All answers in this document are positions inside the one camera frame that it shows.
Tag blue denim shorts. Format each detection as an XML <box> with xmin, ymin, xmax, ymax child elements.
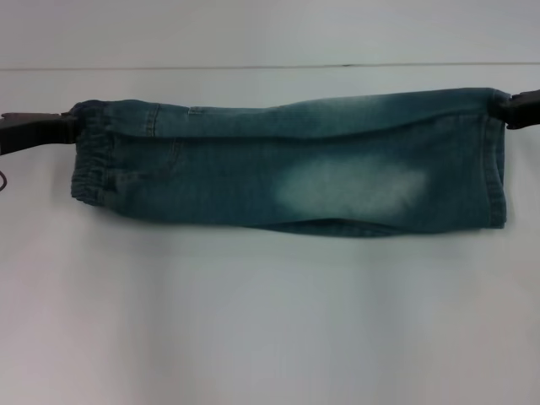
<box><xmin>69</xmin><ymin>86</ymin><xmax>510</xmax><ymax>238</ymax></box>

